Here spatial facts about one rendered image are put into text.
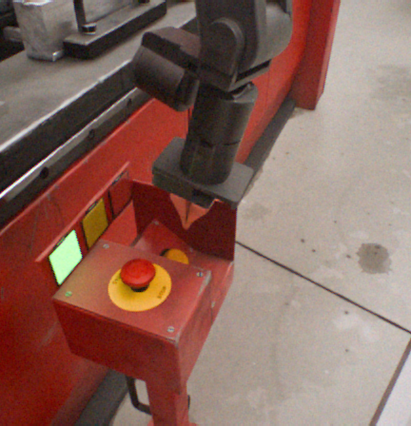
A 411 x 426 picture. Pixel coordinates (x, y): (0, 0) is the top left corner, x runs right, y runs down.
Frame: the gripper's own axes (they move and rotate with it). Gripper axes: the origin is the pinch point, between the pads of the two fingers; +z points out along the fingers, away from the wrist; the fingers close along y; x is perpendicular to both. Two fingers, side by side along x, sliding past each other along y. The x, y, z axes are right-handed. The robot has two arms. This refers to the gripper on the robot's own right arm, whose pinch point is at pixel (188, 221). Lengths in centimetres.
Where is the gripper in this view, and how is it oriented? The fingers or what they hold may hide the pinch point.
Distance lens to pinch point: 54.9
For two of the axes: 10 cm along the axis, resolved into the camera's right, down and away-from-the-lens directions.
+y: -9.1, -4.1, 0.9
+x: -3.5, 6.3, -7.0
